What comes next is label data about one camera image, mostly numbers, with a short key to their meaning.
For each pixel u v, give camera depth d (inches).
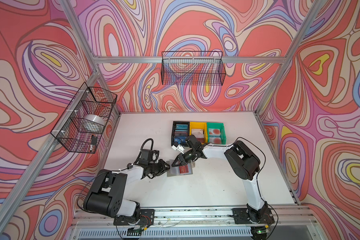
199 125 41.3
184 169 34.8
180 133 41.2
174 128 40.3
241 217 28.8
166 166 34.2
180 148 34.2
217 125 41.2
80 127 28.9
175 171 34.5
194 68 37.7
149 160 30.2
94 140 28.7
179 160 32.4
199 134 41.1
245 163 21.6
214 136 41.2
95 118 29.0
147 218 28.5
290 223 28.9
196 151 30.3
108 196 17.2
